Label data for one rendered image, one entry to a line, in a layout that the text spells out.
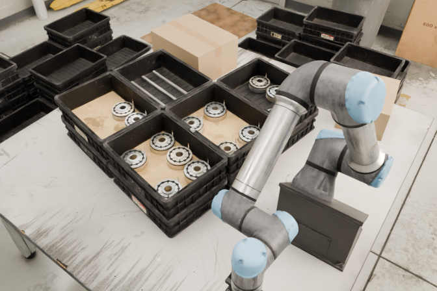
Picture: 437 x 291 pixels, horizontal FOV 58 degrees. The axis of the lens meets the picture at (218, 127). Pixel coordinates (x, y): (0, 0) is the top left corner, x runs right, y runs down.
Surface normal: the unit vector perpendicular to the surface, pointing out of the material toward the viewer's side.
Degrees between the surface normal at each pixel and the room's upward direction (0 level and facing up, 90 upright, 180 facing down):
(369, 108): 75
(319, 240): 90
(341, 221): 90
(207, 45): 0
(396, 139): 0
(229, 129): 0
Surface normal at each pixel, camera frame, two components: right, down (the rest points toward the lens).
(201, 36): 0.00, -0.74
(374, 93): 0.68, 0.27
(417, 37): -0.55, 0.34
